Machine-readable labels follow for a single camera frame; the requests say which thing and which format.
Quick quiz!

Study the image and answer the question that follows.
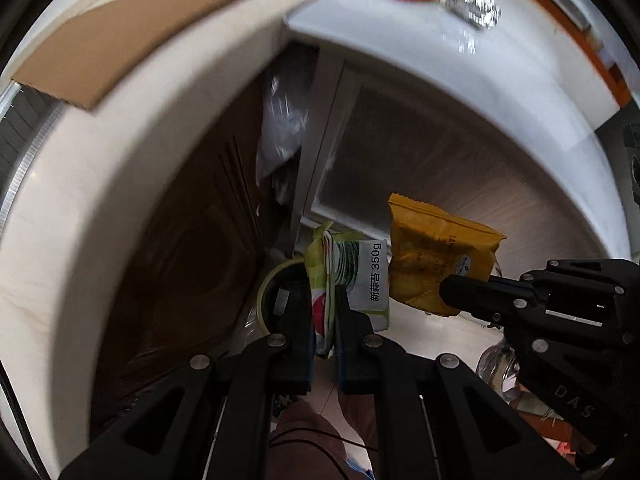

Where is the crinkled clear plastic bag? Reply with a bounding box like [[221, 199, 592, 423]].
[[476, 339, 523, 403]]

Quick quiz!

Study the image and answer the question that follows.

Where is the person's left leg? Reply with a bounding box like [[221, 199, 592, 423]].
[[269, 399, 352, 480]]

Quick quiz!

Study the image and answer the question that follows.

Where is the brown wooden door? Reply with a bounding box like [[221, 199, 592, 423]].
[[89, 44, 321, 442]]

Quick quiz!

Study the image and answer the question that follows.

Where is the white frosted glass cabinet door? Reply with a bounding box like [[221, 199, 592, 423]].
[[291, 42, 603, 266]]

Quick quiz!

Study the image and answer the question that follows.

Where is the grey slatted panel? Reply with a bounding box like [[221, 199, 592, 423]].
[[0, 84, 67, 223]]

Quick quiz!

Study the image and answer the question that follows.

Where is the brown cardboard sheet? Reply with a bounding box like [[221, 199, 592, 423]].
[[11, 0, 271, 111]]

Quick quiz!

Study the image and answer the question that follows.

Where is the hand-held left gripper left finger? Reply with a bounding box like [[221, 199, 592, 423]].
[[59, 276, 316, 480]]

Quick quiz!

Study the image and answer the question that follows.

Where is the green white food packet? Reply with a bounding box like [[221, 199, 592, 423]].
[[304, 221, 392, 360]]

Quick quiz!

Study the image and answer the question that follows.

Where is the yellow snack bag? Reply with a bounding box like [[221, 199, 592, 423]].
[[387, 192, 508, 317]]

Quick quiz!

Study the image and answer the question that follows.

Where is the cream rimmed trash bin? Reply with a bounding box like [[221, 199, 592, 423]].
[[256, 258, 307, 335]]

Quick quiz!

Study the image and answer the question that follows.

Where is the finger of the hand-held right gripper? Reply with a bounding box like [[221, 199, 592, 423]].
[[438, 273, 539, 327]]

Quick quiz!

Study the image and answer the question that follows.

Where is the thin black cable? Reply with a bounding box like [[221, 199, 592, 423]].
[[270, 429, 367, 480]]

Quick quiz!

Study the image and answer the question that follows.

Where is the crumpled silver foil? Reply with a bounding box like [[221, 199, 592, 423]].
[[439, 0, 502, 31]]

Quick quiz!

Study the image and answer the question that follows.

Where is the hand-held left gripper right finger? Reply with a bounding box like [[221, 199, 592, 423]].
[[332, 285, 583, 480]]

